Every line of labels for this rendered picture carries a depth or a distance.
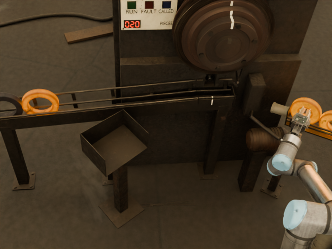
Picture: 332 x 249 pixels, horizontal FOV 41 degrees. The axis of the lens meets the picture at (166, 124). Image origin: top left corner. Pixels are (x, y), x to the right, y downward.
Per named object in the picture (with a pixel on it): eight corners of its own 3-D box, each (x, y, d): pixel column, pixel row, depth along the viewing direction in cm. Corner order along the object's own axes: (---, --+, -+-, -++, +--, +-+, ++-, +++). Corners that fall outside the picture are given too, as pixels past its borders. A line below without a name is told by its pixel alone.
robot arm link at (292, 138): (297, 153, 221) (278, 145, 224) (300, 145, 223) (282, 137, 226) (300, 145, 213) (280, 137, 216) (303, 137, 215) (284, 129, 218)
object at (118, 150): (90, 210, 267) (79, 133, 213) (125, 187, 280) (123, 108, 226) (110, 234, 258) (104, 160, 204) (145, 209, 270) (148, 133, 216)
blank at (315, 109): (294, 93, 229) (292, 97, 227) (324, 102, 223) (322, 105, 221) (290, 115, 240) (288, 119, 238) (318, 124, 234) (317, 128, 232)
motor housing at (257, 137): (231, 177, 289) (248, 123, 249) (265, 176, 291) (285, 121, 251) (236, 194, 280) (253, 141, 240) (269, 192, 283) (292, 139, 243)
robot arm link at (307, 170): (364, 217, 164) (314, 156, 230) (331, 212, 165) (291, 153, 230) (356, 245, 167) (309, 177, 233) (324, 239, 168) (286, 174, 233)
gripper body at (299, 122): (311, 116, 219) (302, 136, 214) (308, 125, 227) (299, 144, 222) (296, 110, 221) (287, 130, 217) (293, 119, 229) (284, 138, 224)
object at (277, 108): (273, 107, 244) (274, 99, 240) (289, 112, 241) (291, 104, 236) (269, 114, 240) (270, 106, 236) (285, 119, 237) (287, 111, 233)
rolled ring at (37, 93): (53, 120, 240) (53, 116, 242) (62, 97, 228) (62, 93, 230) (18, 114, 232) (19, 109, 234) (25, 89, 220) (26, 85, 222)
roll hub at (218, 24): (192, 65, 212) (198, 16, 191) (249, 63, 215) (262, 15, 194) (194, 73, 208) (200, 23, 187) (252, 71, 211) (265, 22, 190)
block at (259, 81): (239, 103, 256) (247, 71, 238) (252, 102, 256) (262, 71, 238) (243, 116, 249) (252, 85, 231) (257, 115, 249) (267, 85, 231)
